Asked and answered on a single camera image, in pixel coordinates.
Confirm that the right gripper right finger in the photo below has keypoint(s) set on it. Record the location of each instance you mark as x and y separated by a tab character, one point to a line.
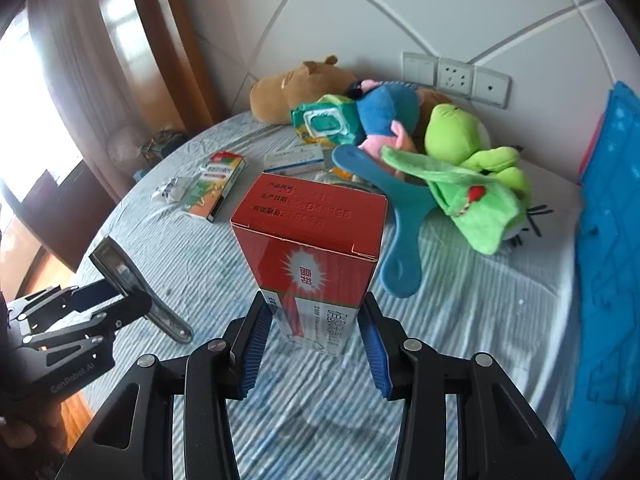
500	436

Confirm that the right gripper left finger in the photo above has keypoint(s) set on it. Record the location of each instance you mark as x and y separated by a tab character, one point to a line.
130	437

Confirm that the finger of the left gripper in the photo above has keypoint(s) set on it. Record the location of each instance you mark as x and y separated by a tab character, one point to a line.
103	323
54	302

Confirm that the metal nail clipper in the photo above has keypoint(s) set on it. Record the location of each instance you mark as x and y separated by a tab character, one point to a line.
119	269

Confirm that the blue Y-shaped foam toy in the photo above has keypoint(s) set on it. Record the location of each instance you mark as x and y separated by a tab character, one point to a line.
401	270

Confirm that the red white medicine box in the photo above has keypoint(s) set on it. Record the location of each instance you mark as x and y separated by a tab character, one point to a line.
312	248

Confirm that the person's left hand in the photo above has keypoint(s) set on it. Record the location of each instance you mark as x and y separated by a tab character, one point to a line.
18	434

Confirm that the blue plastic storage crate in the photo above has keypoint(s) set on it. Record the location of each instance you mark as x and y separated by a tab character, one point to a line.
604	415

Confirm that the small white sachet pack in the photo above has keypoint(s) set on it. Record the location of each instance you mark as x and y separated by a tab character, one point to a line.
172	190

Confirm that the black gift box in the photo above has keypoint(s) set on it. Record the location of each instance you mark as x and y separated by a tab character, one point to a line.
162	144

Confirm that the green orange medicine box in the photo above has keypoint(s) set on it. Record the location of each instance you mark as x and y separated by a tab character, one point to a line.
210	188

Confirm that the green frog plush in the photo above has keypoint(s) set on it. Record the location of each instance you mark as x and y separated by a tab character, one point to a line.
482	190

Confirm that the white blue medicine box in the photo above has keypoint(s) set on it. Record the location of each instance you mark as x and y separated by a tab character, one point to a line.
298	160

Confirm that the brown capybara plush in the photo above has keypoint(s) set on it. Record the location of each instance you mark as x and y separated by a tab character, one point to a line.
273	98

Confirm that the red handbag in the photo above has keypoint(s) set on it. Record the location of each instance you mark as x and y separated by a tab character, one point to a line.
587	156

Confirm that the green wet wipes pack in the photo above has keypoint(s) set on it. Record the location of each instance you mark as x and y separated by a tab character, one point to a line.
332	120

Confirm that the blue pink pig plush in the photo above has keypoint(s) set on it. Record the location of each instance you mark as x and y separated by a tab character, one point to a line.
388	111

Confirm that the white wall socket panel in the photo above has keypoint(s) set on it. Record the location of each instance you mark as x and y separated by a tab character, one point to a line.
478	84

